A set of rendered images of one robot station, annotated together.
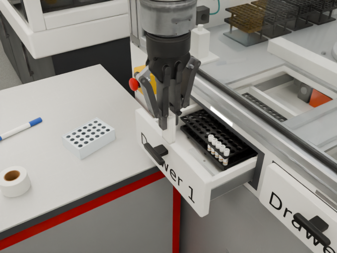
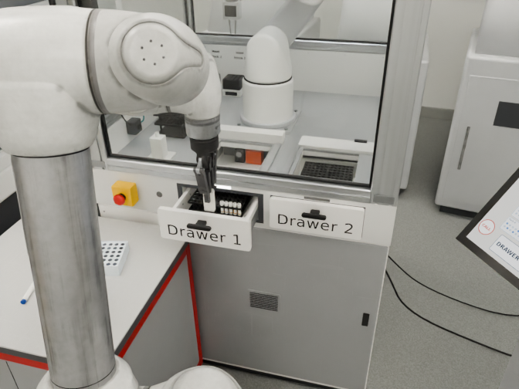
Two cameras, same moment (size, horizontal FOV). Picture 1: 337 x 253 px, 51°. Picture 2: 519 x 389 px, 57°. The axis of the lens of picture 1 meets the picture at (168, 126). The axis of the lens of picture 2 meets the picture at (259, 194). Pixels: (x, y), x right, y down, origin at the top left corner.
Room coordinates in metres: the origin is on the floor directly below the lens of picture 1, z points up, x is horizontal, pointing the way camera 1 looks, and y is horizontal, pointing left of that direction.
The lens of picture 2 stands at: (-0.37, 0.66, 1.72)
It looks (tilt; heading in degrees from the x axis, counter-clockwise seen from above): 32 degrees down; 317
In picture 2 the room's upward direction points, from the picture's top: 1 degrees counter-clockwise
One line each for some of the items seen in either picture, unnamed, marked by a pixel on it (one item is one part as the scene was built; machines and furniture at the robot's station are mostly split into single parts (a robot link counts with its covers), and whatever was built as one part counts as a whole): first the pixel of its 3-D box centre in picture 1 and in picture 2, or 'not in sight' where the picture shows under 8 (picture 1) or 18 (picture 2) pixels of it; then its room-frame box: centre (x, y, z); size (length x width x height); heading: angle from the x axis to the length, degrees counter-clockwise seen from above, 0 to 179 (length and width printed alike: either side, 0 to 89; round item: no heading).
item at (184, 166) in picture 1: (168, 157); (204, 228); (0.60, 0.00, 0.87); 0.29 x 0.02 x 0.11; 32
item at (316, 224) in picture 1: (315, 226); (314, 214); (0.39, -0.26, 0.91); 0.07 x 0.04 x 0.01; 32
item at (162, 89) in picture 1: (162, 90); (205, 174); (0.55, 0.01, 1.08); 0.04 x 0.01 x 0.11; 32
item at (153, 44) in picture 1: (168, 53); (205, 150); (0.56, 0.00, 1.15); 0.08 x 0.07 x 0.09; 122
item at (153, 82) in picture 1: (144, 81); (124, 194); (0.94, 0.07, 0.88); 0.07 x 0.05 x 0.07; 32
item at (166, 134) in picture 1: (166, 127); (208, 201); (0.56, 0.00, 0.99); 0.03 x 0.01 x 0.07; 32
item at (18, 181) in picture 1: (14, 181); not in sight; (0.61, 0.38, 0.78); 0.07 x 0.07 x 0.04
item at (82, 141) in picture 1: (89, 137); (110, 258); (0.79, 0.23, 0.78); 0.12 x 0.08 x 0.04; 137
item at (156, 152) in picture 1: (158, 151); (200, 224); (0.58, 0.02, 0.91); 0.07 x 0.04 x 0.01; 32
